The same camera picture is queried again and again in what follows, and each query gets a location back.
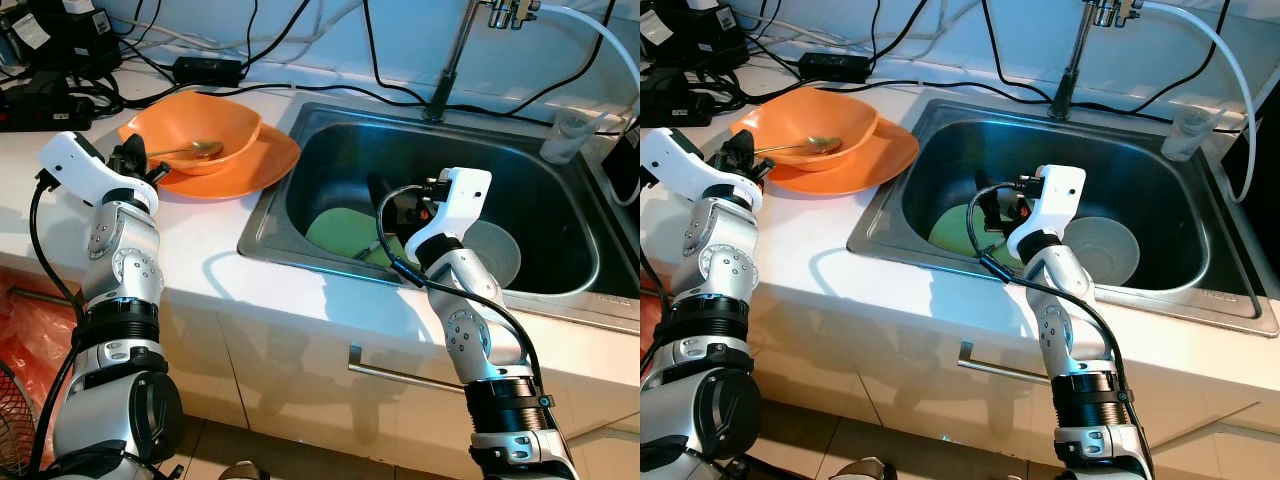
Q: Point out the orange bowl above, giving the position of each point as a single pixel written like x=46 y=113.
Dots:
x=200 y=120
x=820 y=115

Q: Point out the orange plate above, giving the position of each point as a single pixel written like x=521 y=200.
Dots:
x=260 y=165
x=880 y=160

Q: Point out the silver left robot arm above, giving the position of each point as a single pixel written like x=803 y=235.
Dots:
x=120 y=270
x=720 y=270

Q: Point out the white kitchen cabinet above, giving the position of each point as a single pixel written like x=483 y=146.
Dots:
x=900 y=380
x=280 y=370

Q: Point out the green plate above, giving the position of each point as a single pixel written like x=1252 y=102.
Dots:
x=950 y=235
x=340 y=232

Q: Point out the metal spoon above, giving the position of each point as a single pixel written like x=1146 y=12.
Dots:
x=825 y=145
x=205 y=149

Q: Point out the black power strip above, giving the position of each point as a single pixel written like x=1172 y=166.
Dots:
x=40 y=108
x=670 y=105

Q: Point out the grey bowl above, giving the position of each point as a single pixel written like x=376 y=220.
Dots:
x=1105 y=250
x=498 y=255

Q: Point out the stainless steel sink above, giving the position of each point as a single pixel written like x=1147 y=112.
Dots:
x=500 y=160
x=1130 y=160

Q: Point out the black power adapter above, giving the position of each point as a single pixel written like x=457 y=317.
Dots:
x=832 y=66
x=208 y=70

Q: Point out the black adapter white label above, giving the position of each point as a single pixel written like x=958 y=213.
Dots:
x=700 y=40
x=70 y=45

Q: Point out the chrome faucet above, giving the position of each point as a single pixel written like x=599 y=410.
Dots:
x=452 y=70
x=1072 y=70

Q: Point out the clear drinking glass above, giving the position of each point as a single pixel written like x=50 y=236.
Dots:
x=1190 y=138
x=568 y=140

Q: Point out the orange plastic bag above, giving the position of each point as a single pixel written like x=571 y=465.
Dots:
x=35 y=330

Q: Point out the tall black appliance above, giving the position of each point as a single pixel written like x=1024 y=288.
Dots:
x=1262 y=160

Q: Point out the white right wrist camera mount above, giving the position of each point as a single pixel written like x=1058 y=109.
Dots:
x=455 y=205
x=1050 y=200

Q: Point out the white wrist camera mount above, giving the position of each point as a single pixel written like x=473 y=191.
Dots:
x=80 y=165
x=1050 y=200
x=690 y=160
x=455 y=205

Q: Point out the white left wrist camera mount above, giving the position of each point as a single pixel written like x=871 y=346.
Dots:
x=80 y=165
x=690 y=160

